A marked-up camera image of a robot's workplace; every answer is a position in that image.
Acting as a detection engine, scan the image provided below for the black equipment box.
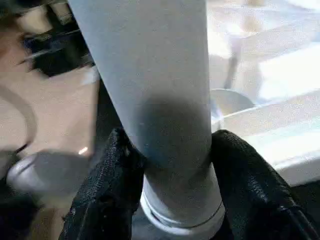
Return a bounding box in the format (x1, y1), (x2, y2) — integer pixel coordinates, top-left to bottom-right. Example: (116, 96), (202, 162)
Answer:
(22, 24), (96, 77)

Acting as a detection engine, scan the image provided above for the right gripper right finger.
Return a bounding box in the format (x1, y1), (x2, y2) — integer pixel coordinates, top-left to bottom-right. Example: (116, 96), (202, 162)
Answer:
(209, 128), (320, 240)

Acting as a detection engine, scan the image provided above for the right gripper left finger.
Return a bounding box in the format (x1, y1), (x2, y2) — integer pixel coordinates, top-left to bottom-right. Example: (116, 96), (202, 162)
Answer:
(59, 127), (147, 240)

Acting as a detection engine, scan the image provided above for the white plastic table top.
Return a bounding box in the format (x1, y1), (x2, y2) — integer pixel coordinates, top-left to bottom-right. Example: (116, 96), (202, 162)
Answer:
(139, 0), (320, 237)

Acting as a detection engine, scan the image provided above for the black floor cable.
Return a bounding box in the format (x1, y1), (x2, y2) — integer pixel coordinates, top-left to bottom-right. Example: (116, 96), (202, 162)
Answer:
(0, 83), (38, 151)

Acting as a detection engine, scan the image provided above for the white plastic table leg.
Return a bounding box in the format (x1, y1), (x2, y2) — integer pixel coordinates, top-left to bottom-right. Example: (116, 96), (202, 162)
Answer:
(67, 0), (226, 230)

